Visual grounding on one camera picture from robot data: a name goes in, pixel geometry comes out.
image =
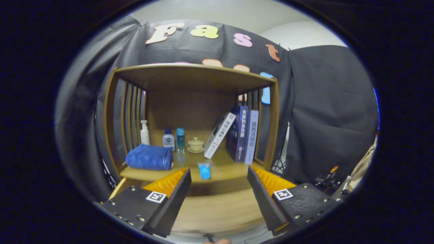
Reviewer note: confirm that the black device with orange part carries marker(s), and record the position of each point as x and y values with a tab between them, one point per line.
325	179

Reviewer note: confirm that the white book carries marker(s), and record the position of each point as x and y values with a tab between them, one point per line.
218	137

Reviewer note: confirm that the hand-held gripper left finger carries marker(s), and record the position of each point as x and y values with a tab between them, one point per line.
174	206

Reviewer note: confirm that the beige cloth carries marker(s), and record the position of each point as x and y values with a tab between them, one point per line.
364	166

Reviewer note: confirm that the wooden countertop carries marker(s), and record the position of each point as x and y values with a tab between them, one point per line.
223	169

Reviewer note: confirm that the blue rolled towel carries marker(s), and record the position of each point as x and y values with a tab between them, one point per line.
149	157

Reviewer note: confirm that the clear blue bottle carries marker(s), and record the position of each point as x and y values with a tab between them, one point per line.
180	137

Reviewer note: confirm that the white bottle with blue cap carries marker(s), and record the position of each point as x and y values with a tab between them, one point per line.
168	140

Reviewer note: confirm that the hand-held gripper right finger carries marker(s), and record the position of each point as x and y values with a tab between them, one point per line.
262	200

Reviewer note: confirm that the dark blue book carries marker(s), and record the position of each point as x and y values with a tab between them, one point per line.
239	135

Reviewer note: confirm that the beige lidded teacup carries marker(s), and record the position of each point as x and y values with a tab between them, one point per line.
195	145

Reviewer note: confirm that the wooden cabinet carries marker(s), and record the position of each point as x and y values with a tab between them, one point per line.
190	78

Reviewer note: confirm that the wooden drawer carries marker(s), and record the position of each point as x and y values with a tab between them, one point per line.
217	210

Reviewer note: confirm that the light purple book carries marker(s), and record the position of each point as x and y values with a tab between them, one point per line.
251	135

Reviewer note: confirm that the white pump bottle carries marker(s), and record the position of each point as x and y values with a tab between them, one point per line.
145	137

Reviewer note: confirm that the black light stand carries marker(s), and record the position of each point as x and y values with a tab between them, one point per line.
279	166

